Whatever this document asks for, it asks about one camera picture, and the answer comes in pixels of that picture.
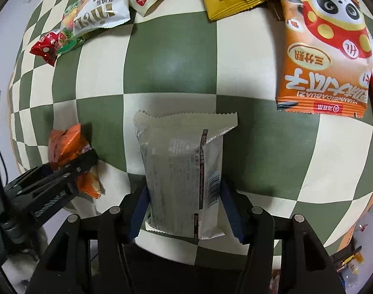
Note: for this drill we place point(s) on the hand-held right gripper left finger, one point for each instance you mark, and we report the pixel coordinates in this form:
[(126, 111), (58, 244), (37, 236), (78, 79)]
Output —
[(137, 213)]

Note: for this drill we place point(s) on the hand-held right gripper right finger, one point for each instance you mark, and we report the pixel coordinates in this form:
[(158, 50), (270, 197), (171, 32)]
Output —
[(232, 216)]

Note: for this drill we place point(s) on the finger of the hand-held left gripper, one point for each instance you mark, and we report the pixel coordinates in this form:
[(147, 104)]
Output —
[(36, 173), (82, 162)]

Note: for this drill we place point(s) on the small orange snack packet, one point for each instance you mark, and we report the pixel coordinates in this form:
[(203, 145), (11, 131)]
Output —
[(66, 145)]

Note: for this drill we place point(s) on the silver snack packet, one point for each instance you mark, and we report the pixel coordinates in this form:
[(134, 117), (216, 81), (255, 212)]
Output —
[(177, 171)]

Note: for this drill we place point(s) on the green fruit candy packet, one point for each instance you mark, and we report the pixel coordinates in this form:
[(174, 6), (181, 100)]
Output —
[(48, 47)]

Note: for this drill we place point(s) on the white snack packet gold print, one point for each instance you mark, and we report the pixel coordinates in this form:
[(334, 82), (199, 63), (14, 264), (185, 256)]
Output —
[(103, 9)]

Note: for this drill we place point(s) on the orange panda snack packet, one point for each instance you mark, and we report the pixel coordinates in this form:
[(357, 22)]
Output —
[(324, 52)]

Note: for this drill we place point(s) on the green checkered tablecloth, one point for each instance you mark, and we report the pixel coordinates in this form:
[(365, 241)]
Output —
[(174, 64)]

